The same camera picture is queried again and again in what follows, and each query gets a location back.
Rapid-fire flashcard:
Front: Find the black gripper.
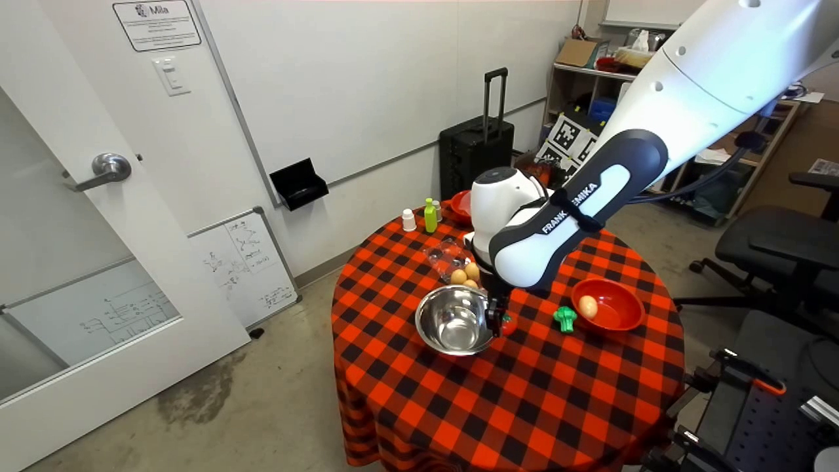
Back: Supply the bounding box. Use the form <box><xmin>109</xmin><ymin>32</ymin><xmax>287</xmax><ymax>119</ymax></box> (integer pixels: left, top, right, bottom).
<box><xmin>476</xmin><ymin>271</ymin><xmax>515</xmax><ymax>339</ymax></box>

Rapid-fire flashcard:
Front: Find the silver metal bowl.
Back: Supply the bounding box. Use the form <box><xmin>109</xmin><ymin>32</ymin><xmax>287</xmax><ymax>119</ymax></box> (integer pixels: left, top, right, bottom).
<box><xmin>410</xmin><ymin>284</ymin><xmax>497</xmax><ymax>359</ymax></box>

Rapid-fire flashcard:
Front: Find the green toy vegetable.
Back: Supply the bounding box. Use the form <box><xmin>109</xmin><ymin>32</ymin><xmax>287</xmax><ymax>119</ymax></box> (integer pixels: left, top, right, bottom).
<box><xmin>551</xmin><ymin>305</ymin><xmax>578</xmax><ymax>335</ymax></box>

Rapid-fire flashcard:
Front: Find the clear container of eggs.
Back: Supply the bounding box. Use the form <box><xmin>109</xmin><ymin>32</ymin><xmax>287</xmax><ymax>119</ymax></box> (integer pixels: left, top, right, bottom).
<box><xmin>425</xmin><ymin>240</ymin><xmax>484</xmax><ymax>292</ymax></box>

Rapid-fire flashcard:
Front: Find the red and black plaid tablecloth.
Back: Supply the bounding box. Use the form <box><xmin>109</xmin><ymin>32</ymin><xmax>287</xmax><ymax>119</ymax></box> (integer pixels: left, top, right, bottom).
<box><xmin>326</xmin><ymin>196</ymin><xmax>690</xmax><ymax>472</ymax></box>

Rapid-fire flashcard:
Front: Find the red bowl with plastic wrap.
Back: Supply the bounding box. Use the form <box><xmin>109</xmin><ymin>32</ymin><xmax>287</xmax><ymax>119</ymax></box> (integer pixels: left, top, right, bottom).
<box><xmin>444</xmin><ymin>189</ymin><xmax>476</xmax><ymax>232</ymax></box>

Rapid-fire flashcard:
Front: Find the red bowl with egg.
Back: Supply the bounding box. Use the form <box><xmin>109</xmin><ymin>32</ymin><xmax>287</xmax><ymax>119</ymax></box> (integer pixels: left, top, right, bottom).
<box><xmin>568</xmin><ymin>276</ymin><xmax>646</xmax><ymax>339</ymax></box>

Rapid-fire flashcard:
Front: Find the green bottle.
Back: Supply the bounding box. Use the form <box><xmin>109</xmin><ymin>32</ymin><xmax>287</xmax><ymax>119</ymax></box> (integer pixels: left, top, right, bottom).
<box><xmin>421</xmin><ymin>196</ymin><xmax>443</xmax><ymax>236</ymax></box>

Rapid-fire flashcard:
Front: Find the black suitcase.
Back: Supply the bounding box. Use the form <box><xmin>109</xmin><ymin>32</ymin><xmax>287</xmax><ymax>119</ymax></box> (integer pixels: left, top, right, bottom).
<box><xmin>434</xmin><ymin>65</ymin><xmax>515</xmax><ymax>202</ymax></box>

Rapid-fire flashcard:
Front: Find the black and white tag board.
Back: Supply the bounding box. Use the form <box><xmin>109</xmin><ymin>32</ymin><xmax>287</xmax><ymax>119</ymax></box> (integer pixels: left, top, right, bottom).
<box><xmin>532</xmin><ymin>111</ymin><xmax>612</xmax><ymax>178</ymax></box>

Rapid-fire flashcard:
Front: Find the black eraser holder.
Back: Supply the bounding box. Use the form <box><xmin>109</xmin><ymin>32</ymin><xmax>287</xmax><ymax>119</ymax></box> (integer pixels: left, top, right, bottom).
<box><xmin>267</xmin><ymin>156</ymin><xmax>330</xmax><ymax>213</ymax></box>

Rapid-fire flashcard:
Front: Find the small leaning whiteboard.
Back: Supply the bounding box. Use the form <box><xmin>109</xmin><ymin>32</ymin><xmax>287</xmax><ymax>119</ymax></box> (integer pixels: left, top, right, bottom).
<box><xmin>186</xmin><ymin>208</ymin><xmax>302</xmax><ymax>333</ymax></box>

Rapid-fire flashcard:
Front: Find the cardboard box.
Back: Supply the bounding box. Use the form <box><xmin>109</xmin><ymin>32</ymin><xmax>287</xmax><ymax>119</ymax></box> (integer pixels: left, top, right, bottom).
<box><xmin>552</xmin><ymin>38</ymin><xmax>603</xmax><ymax>72</ymax></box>

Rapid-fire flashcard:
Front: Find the black wheeled cart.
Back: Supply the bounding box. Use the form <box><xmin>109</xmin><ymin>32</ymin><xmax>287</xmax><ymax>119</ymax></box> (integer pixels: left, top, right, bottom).
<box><xmin>638</xmin><ymin>309</ymin><xmax>839</xmax><ymax>472</ymax></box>

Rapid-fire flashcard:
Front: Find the black office chair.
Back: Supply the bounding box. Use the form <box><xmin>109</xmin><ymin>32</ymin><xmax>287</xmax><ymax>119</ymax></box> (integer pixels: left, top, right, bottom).
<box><xmin>673</xmin><ymin>169</ymin><xmax>839</xmax><ymax>339</ymax></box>

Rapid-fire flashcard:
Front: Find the wooden storage shelf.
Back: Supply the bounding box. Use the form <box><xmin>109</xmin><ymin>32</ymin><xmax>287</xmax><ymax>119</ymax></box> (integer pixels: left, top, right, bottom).
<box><xmin>544</xmin><ymin>35</ymin><xmax>809</xmax><ymax>227</ymax></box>

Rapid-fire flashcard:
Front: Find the white door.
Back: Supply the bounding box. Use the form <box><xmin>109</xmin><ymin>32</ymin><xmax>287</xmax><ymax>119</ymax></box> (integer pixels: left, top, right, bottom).
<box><xmin>0</xmin><ymin>0</ymin><xmax>253</xmax><ymax>472</ymax></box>

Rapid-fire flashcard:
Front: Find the white paper sign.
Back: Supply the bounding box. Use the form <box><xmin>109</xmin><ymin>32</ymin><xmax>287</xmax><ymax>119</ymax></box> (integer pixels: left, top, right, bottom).
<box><xmin>109</xmin><ymin>0</ymin><xmax>203</xmax><ymax>56</ymax></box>

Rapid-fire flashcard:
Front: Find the large wall whiteboard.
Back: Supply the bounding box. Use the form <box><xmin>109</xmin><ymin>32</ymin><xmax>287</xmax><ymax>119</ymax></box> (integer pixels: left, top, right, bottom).
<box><xmin>188</xmin><ymin>0</ymin><xmax>585</xmax><ymax>209</ymax></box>

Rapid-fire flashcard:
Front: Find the white light switch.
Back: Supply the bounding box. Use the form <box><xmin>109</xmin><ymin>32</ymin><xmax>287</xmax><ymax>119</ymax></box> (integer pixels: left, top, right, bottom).
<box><xmin>151</xmin><ymin>56</ymin><xmax>193</xmax><ymax>101</ymax></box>

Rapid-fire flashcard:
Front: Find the silver door handle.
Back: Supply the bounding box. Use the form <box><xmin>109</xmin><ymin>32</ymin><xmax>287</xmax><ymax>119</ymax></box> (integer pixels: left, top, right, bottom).
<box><xmin>59</xmin><ymin>149</ymin><xmax>135</xmax><ymax>195</ymax></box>

